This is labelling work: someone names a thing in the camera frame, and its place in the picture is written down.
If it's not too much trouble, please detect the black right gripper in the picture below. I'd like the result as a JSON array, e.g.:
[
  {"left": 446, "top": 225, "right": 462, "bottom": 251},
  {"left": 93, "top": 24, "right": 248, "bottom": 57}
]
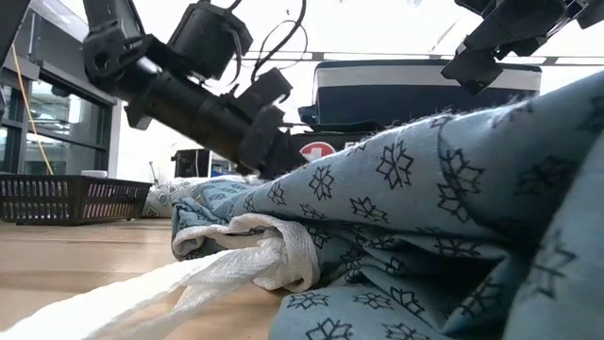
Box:
[{"left": 441, "top": 0, "right": 589, "bottom": 95}]

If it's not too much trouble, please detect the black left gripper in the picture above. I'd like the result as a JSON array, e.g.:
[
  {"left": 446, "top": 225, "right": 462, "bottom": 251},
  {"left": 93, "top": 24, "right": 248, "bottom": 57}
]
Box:
[{"left": 202, "top": 92, "right": 308, "bottom": 180}]

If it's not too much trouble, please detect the white patterned gown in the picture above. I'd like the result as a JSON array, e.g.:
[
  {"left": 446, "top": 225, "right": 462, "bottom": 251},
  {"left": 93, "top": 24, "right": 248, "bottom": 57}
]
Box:
[{"left": 141, "top": 175, "right": 265, "bottom": 219}]

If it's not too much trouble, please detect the teal patterned gown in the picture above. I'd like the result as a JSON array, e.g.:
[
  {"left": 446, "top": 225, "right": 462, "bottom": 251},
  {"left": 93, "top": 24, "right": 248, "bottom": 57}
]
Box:
[{"left": 0, "top": 65, "right": 604, "bottom": 340}]

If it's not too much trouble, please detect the navy fabric storage bin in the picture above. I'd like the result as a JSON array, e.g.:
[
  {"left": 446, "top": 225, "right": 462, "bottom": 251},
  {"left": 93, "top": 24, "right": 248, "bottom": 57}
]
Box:
[{"left": 296, "top": 59, "right": 543, "bottom": 133}]

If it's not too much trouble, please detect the black plastic slotted basket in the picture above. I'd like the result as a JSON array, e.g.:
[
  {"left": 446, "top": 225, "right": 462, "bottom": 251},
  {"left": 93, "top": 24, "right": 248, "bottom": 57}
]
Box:
[{"left": 0, "top": 173, "right": 153, "bottom": 226}]

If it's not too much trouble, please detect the black first aid kit pouch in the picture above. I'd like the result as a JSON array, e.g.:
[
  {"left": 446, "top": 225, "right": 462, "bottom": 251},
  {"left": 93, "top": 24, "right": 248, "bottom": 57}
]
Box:
[{"left": 290, "top": 131, "right": 364, "bottom": 164}]

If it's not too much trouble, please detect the black computer monitor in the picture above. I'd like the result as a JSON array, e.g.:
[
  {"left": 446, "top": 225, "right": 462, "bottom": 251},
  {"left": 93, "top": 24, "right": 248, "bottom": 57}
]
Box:
[{"left": 172, "top": 148, "right": 212, "bottom": 179}]

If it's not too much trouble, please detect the ceiling light bar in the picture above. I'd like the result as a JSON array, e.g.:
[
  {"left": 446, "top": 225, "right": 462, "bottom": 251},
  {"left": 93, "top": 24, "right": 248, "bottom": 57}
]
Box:
[{"left": 235, "top": 49, "right": 604, "bottom": 66}]

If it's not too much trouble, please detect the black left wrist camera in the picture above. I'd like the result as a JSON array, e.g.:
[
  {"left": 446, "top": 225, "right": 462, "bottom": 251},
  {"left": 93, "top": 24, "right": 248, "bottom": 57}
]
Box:
[{"left": 235, "top": 68, "right": 294, "bottom": 114}]

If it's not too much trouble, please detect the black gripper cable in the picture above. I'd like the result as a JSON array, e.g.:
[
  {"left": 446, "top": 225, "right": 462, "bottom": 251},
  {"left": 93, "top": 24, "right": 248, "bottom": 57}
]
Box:
[{"left": 226, "top": 0, "right": 309, "bottom": 86}]

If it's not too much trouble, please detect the yellow hanging cable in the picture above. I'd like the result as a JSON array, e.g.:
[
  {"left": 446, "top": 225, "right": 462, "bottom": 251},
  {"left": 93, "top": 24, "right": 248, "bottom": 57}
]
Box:
[{"left": 11, "top": 44, "right": 56, "bottom": 176}]

